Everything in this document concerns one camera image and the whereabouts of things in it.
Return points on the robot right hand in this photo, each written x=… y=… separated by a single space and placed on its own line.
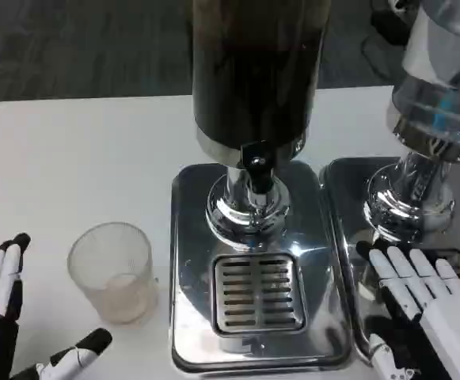
x=443 y=316

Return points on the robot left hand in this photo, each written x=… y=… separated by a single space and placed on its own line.
x=0 y=277

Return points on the clear ribbed glass cup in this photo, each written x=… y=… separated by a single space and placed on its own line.
x=111 y=273

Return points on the steel drip tray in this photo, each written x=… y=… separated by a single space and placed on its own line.
x=344 y=190
x=324 y=297

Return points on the steel slotted drain grid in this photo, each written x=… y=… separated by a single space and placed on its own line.
x=259 y=295

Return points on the clear empty drink dispenser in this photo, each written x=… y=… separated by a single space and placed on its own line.
x=431 y=91

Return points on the black dispenser tap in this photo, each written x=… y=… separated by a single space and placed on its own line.
x=258 y=166

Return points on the dark drink dispenser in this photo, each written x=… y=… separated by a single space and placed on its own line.
x=253 y=79

